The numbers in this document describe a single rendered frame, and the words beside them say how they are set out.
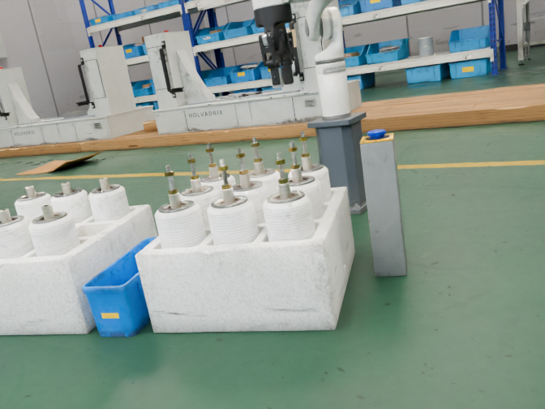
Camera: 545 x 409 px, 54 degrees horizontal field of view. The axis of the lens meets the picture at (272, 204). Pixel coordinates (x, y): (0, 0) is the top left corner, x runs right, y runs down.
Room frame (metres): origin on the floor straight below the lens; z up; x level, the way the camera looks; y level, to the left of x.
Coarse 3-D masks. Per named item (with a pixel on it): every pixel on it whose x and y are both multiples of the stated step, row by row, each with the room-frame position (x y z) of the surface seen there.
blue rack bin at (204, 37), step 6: (228, 24) 7.18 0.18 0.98; (204, 30) 7.35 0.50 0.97; (210, 30) 7.45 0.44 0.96; (222, 30) 7.04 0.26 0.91; (198, 36) 7.20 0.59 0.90; (204, 36) 7.06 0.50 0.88; (210, 36) 7.03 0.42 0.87; (216, 36) 6.99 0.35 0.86; (222, 36) 7.05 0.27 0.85; (198, 42) 7.14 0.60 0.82; (204, 42) 7.09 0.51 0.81; (210, 42) 7.06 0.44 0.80
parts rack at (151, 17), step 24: (216, 0) 6.87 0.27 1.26; (432, 0) 5.49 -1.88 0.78; (456, 0) 5.36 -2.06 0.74; (480, 0) 5.78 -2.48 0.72; (120, 24) 7.77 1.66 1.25; (144, 24) 8.31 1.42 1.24; (216, 24) 7.60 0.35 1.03; (192, 48) 7.14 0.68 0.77; (216, 48) 6.94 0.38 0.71; (504, 48) 5.65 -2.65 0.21; (360, 72) 5.93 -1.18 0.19; (144, 96) 7.70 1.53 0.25
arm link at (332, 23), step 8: (328, 8) 1.67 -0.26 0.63; (336, 8) 1.67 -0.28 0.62; (328, 16) 1.65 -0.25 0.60; (336, 16) 1.65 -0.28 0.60; (328, 24) 1.64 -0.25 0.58; (336, 24) 1.65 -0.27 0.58; (328, 32) 1.65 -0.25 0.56; (336, 32) 1.66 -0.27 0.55; (336, 40) 1.66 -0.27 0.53; (328, 48) 1.67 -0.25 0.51; (336, 48) 1.65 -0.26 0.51; (320, 56) 1.66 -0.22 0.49; (328, 56) 1.65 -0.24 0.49; (336, 56) 1.65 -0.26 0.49; (344, 56) 1.68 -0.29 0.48
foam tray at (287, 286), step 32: (320, 224) 1.02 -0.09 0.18; (160, 256) 1.01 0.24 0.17; (192, 256) 0.99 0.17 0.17; (224, 256) 0.97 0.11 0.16; (256, 256) 0.95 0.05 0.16; (288, 256) 0.93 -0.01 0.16; (320, 256) 0.91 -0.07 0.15; (352, 256) 1.22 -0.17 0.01; (160, 288) 1.01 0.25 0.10; (192, 288) 0.99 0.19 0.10; (224, 288) 0.97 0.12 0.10; (256, 288) 0.95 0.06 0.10; (288, 288) 0.93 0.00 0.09; (320, 288) 0.91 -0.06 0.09; (160, 320) 1.02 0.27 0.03; (192, 320) 0.99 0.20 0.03; (224, 320) 0.97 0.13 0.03; (256, 320) 0.95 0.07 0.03; (288, 320) 0.94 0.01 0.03; (320, 320) 0.92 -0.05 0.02
